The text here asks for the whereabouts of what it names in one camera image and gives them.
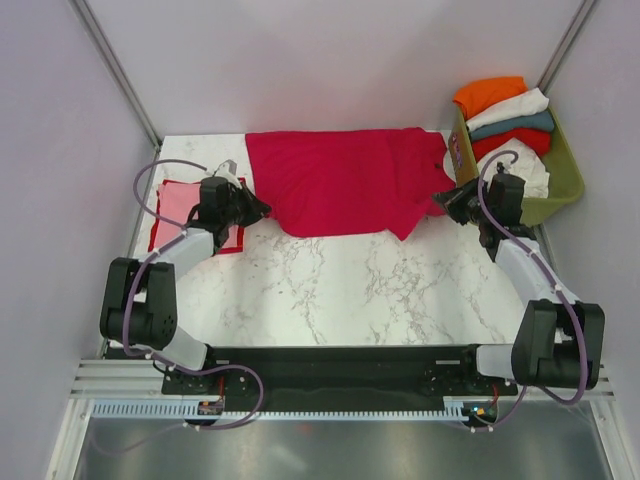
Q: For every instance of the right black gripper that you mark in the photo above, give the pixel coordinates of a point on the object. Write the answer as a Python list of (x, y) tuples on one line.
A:
[(464, 192)]

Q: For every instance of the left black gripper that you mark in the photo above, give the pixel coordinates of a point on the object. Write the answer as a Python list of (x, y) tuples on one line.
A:
[(257, 209)]

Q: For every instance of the crimson red t shirt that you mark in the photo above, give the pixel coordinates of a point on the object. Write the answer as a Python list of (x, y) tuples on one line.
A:
[(320, 184)]

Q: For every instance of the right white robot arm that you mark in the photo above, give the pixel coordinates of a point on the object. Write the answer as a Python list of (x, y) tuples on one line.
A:
[(559, 340)]

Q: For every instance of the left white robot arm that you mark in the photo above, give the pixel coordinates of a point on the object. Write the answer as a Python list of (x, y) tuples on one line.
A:
[(140, 309)]

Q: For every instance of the folded red t shirt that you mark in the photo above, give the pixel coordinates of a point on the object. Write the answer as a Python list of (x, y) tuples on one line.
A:
[(235, 242)]

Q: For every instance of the crumpled white shirt in bin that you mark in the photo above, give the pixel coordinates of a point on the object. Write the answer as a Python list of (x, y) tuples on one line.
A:
[(519, 160)]

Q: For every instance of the orange t shirt in bin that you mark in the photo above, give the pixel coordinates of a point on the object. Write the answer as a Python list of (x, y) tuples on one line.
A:
[(479, 95)]

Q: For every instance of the teal shirt in bin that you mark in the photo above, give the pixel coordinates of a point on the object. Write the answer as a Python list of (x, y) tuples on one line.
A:
[(542, 121)]

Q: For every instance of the white folded shirt in bin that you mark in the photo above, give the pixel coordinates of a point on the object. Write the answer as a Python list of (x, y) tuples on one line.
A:
[(528, 103)]

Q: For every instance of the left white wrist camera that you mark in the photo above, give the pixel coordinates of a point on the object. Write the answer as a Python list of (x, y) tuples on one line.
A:
[(227, 170)]

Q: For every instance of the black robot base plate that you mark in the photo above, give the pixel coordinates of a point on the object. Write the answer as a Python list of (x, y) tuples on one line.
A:
[(352, 377)]

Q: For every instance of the left aluminium frame post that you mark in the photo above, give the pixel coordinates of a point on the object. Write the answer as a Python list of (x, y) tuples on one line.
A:
[(99, 39)]

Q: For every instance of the aluminium frame post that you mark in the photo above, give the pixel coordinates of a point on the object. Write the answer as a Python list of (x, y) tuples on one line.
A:
[(568, 40), (99, 39)]

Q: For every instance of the right aluminium frame post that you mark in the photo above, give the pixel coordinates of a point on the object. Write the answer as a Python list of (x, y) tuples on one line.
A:
[(568, 40)]

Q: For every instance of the white slotted cable duct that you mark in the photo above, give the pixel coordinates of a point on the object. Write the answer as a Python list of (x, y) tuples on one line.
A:
[(450, 409)]

